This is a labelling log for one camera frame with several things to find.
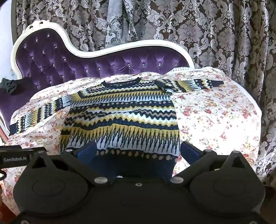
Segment white lace cloth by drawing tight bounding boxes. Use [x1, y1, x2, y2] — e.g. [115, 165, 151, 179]
[166, 67, 195, 75]

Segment grey curtain tieback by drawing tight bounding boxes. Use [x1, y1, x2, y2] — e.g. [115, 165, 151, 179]
[105, 0, 139, 44]

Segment purple tufted sofa white frame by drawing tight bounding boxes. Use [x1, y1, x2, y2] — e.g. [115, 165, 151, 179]
[0, 20, 195, 138]

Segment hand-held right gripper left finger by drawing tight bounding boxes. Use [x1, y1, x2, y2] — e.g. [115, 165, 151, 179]
[29, 141, 114, 186]

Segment dark crumpled cloth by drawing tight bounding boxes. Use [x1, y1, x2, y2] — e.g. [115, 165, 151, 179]
[0, 78, 38, 130]

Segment patterned knit sweater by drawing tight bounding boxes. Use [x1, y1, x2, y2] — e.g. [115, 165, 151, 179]
[9, 78, 225, 180]

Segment floral blanket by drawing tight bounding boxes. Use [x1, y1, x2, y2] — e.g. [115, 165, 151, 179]
[0, 66, 263, 216]

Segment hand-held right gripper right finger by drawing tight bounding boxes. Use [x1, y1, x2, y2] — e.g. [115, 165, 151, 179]
[170, 141, 246, 186]

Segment brown damask curtain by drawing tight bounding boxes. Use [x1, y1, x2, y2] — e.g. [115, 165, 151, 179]
[11, 0, 276, 187]

